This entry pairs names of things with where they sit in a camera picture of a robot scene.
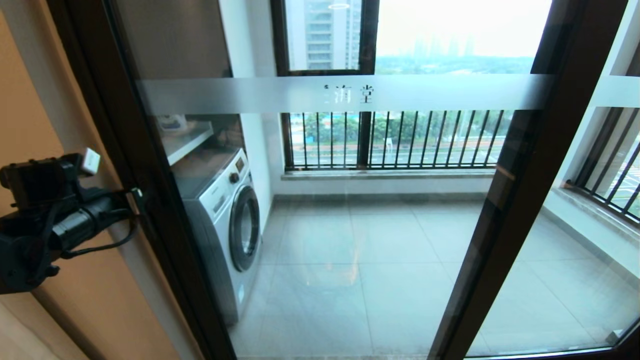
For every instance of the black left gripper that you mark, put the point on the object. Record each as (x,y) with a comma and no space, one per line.
(90,217)

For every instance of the brown-framed sliding glass door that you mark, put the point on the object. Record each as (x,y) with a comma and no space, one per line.
(125,125)

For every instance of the white front-load washing machine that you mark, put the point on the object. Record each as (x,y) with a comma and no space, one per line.
(215,210)

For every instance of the white laundry detergent bottle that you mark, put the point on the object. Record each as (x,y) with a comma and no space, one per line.
(172,122)

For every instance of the grey stone window sill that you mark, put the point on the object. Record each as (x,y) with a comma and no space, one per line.
(375,174)

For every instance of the black balcony railing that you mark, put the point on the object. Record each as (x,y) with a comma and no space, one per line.
(450,166)

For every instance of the brown-framed fixed glass door panel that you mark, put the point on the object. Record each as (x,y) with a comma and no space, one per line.
(615,92)

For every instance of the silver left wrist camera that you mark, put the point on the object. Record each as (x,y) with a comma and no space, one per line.
(50,175)

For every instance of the white wall shelf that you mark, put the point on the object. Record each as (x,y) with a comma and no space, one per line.
(187,142)

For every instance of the dark window frame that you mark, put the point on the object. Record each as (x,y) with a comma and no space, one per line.
(366,135)

